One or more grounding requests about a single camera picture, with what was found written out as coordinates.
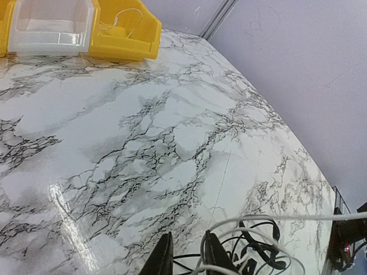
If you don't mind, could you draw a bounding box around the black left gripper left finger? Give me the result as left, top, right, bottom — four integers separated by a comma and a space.
139, 232, 174, 275

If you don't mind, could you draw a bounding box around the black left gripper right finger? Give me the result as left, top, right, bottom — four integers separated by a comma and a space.
203, 230, 240, 274

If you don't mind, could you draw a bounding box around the black thin cable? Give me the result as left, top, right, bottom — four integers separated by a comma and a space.
171, 229, 276, 275

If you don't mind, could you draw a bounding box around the white thin cable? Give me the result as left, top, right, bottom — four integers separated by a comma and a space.
99, 8, 144, 38

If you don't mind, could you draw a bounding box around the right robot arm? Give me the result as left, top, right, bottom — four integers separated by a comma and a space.
327, 217, 366, 273

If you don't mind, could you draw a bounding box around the right yellow bin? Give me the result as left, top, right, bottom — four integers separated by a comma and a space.
88, 0, 162, 61

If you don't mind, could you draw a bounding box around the yellow bin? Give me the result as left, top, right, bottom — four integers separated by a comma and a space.
88, 0, 162, 61
0, 0, 16, 57

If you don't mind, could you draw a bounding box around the white translucent bin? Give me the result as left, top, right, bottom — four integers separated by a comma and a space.
7, 0, 95, 56

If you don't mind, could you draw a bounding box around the left yellow bin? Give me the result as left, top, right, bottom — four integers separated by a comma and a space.
0, 0, 16, 57

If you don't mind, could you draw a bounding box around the black flat strap cable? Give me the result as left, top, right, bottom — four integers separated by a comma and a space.
226, 219, 292, 275

